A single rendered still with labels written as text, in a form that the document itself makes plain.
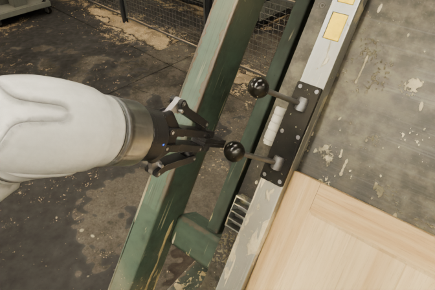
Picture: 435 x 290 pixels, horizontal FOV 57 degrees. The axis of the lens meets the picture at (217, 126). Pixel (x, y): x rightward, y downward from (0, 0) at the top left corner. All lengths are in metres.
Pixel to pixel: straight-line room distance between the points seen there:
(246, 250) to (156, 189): 0.25
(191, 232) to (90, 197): 1.78
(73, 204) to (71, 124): 2.29
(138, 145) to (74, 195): 2.27
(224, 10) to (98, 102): 0.49
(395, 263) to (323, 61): 0.38
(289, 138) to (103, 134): 0.42
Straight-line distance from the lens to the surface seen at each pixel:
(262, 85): 0.69
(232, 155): 0.70
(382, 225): 0.77
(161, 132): 0.55
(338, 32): 0.79
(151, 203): 0.94
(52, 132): 0.42
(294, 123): 0.77
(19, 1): 5.53
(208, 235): 0.96
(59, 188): 2.84
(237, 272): 0.86
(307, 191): 0.80
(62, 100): 0.43
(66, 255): 2.47
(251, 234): 0.83
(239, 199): 0.86
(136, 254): 0.98
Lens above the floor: 1.89
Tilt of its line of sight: 37 degrees down
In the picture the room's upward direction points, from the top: straight up
